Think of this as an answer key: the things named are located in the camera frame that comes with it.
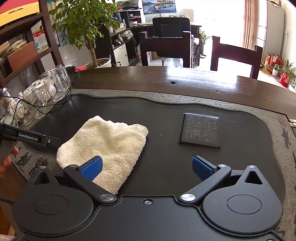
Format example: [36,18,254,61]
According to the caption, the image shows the cream terry towel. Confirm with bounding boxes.
[56,115,149,194]

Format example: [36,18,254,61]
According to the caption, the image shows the person's left hand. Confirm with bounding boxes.
[0,147,19,178]

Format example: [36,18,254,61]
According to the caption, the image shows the clear glass mug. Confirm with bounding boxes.
[49,65,71,102]
[23,86,51,119]

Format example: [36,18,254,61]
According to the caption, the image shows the black stone tea tray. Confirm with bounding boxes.
[14,89,296,232]

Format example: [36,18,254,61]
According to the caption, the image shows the dark wooden shelf unit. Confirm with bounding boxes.
[0,0,65,88]

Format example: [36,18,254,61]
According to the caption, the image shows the dark wooden chair right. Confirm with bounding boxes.
[210,36,263,79]

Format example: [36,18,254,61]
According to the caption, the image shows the dark wooden chair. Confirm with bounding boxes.
[210,36,263,79]
[139,31,192,68]

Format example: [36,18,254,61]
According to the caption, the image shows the small potted plants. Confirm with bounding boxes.
[273,60,295,87]

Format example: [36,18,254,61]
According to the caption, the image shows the red fire extinguishers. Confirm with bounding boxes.
[264,54,283,67]

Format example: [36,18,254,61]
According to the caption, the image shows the large potted green tree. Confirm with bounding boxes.
[49,0,119,68]

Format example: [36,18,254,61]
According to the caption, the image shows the dark wooden chair left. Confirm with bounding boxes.
[139,31,192,68]

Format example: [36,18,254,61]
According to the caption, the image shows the black office chair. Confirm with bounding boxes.
[152,16,192,58]

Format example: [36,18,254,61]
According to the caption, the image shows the black cable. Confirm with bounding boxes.
[0,69,80,115]

